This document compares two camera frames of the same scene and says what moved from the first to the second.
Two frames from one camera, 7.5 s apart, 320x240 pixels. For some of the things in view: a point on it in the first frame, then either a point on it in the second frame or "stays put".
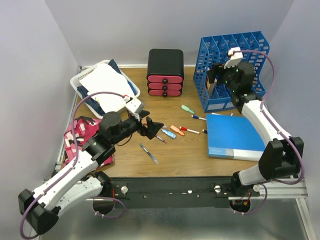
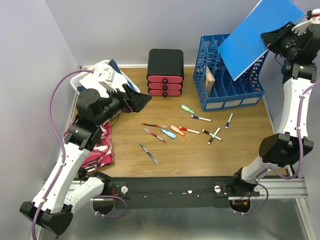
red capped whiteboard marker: [190, 130] stays put
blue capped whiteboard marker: [196, 117] stays put
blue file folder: [233, 137] → [244, 46]
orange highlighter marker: [174, 128] stays put
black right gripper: [218, 70] → [272, 38]
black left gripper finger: [153, 128] → [136, 101]
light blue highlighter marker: [170, 134] stays put
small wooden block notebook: [210, 86] stays put
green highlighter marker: [187, 109] stays put
